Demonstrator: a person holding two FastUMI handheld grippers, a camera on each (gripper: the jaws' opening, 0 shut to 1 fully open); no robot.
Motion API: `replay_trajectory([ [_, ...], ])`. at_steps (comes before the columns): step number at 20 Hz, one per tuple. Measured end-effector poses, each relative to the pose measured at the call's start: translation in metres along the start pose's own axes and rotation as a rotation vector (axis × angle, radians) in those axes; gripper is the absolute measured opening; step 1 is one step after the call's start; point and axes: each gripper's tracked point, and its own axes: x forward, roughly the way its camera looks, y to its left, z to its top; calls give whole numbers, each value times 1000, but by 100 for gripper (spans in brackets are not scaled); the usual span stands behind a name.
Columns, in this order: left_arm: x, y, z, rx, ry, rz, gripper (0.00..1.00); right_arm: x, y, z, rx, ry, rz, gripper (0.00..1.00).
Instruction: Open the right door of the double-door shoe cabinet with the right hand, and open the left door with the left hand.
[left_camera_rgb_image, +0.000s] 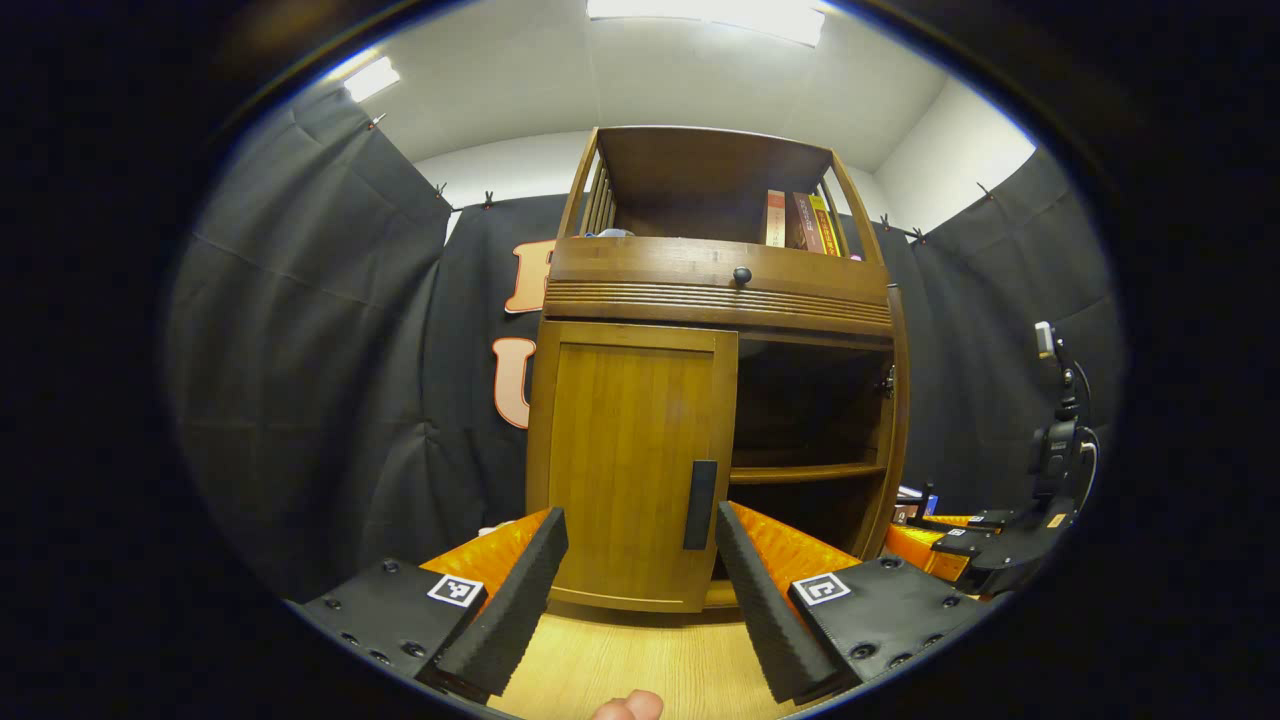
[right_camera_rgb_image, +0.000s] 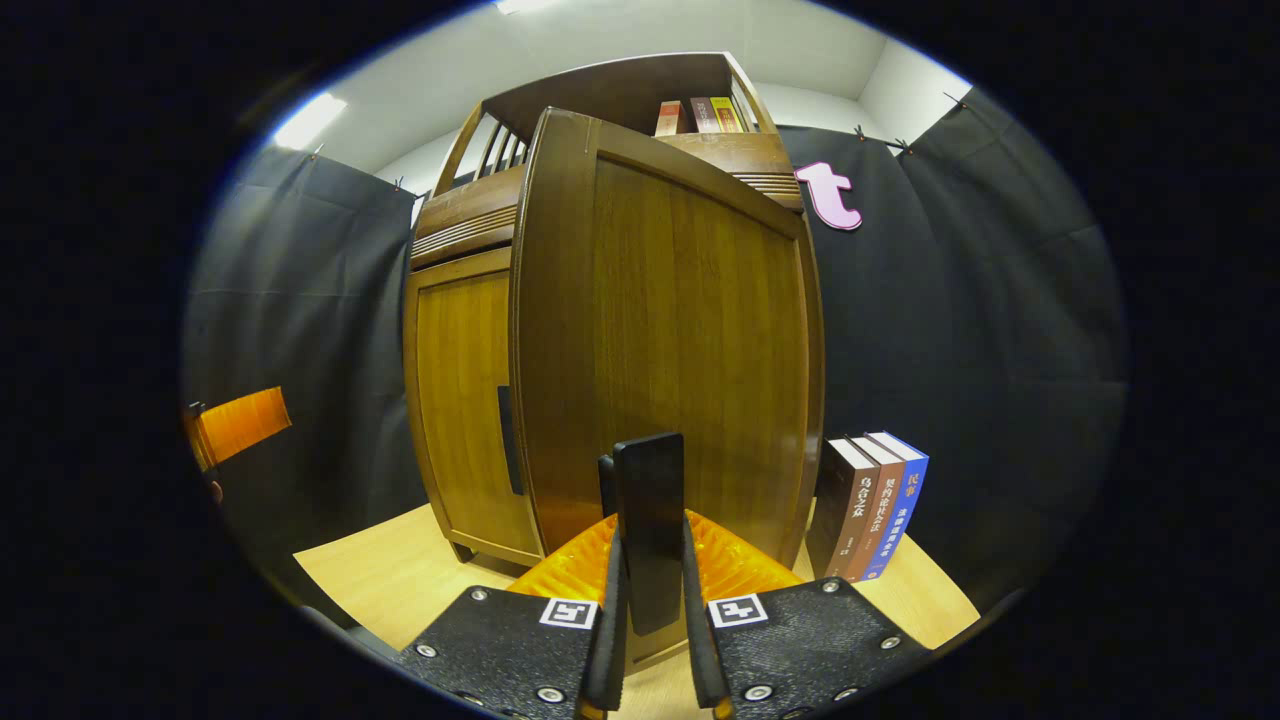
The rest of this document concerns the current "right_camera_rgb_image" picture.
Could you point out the long ceiling light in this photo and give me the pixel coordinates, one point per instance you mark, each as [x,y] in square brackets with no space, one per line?
[308,120]

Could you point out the dark thick book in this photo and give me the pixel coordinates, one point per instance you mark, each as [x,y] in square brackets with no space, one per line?
[840,510]

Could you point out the brown thick book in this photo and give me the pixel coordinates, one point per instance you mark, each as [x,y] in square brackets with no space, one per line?
[880,510]

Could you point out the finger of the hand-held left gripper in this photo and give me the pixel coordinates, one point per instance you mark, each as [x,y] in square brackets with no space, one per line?
[240,425]

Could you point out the black backdrop cloth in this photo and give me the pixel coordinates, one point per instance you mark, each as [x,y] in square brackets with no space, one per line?
[980,350]

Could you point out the wooden cabinet door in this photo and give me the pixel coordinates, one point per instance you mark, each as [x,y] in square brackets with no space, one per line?
[460,400]
[670,320]

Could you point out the blue thick book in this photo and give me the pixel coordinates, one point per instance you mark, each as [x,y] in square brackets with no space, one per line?
[905,500]

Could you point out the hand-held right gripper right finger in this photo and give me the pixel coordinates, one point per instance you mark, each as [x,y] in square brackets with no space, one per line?
[800,650]

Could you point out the wooden cabinet drawer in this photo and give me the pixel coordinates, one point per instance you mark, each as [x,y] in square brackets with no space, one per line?
[460,215]

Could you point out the wooden double-door shoe cabinet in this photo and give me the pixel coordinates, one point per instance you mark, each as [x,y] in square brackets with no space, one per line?
[620,95]

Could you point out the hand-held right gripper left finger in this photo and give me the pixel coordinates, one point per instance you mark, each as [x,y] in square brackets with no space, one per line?
[500,650]

